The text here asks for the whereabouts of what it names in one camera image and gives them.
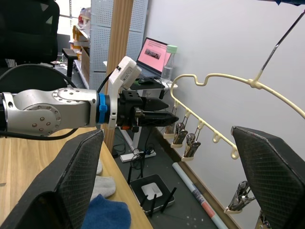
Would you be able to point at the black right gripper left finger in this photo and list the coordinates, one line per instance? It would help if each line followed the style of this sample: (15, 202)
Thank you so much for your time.
(71, 181)

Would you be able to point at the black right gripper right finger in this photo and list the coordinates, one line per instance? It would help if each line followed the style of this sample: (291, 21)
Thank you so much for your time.
(274, 171)

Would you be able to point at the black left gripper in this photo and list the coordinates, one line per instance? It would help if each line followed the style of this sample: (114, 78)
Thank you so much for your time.
(127, 107)

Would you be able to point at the blue sock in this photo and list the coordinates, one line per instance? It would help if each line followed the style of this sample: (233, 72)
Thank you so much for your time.
(107, 214)

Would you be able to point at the chrome clip with cream pads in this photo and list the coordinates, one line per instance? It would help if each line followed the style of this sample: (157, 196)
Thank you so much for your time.
(168, 130)
(179, 137)
(191, 148)
(239, 199)
(264, 223)

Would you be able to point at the black power adapter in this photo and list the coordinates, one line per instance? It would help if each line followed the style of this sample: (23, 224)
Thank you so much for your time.
(162, 94)

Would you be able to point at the white sock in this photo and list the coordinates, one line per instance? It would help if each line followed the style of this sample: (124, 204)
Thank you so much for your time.
(99, 167)

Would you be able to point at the black computer mouse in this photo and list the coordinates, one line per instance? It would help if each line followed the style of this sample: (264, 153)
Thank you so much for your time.
(145, 80)

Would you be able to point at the grey sock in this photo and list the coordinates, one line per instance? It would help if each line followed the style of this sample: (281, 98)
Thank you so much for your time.
(103, 187)

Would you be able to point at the clear bottle with green cap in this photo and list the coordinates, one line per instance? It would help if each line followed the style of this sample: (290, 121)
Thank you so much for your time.
(168, 70)

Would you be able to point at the white power strip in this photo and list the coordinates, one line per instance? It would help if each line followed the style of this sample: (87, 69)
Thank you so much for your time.
(128, 157)

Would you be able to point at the open laptop with pink screen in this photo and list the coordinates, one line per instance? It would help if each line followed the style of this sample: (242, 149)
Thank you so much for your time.
(152, 53)

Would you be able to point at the black router with antennas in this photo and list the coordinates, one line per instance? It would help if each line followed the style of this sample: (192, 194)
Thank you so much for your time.
(139, 188)

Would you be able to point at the rolled paper tube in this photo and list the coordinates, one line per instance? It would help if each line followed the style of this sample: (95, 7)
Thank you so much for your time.
(190, 186)

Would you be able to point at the wooden slat pillar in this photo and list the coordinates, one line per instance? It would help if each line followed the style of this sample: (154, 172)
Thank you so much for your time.
(120, 35)

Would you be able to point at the white perforated partition panel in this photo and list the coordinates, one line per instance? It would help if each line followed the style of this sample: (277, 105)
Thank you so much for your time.
(100, 35)

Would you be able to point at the cluttered storage shelf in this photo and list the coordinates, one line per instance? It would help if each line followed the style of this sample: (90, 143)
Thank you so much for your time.
(81, 35)

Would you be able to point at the black monitor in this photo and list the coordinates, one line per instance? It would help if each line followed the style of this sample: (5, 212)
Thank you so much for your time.
(63, 44)

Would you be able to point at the black office chair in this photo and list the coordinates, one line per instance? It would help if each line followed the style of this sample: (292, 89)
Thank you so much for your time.
(28, 28)

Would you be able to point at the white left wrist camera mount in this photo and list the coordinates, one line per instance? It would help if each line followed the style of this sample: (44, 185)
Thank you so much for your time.
(124, 69)

